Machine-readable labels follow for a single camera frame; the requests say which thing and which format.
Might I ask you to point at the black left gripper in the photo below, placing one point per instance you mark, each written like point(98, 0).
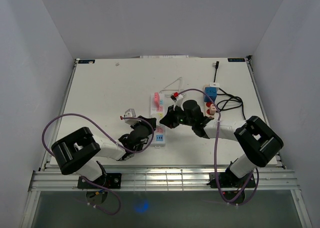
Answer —
point(145, 122)

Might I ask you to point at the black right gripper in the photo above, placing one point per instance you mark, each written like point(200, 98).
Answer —
point(169, 119)

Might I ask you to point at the white multicolour power strip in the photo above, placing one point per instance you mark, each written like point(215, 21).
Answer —
point(159, 139)

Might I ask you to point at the pink plug adapter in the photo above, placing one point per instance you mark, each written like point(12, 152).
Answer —
point(156, 99)

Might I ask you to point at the beige red power strip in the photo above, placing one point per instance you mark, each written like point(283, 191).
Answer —
point(207, 105)

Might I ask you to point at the blue cube socket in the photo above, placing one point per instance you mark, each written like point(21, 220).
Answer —
point(211, 94)

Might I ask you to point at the white usb charger plug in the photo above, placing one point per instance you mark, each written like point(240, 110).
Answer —
point(213, 84)

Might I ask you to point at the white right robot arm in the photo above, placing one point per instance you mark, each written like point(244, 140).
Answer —
point(257, 140)

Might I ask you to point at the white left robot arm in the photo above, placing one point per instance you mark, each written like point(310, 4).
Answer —
point(77, 152)

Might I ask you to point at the papers at back edge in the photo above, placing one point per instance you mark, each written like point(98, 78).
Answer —
point(166, 56)

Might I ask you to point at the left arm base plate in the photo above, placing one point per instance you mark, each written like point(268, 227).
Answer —
point(110, 181)

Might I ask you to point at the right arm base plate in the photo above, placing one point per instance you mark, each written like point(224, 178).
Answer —
point(226, 181)

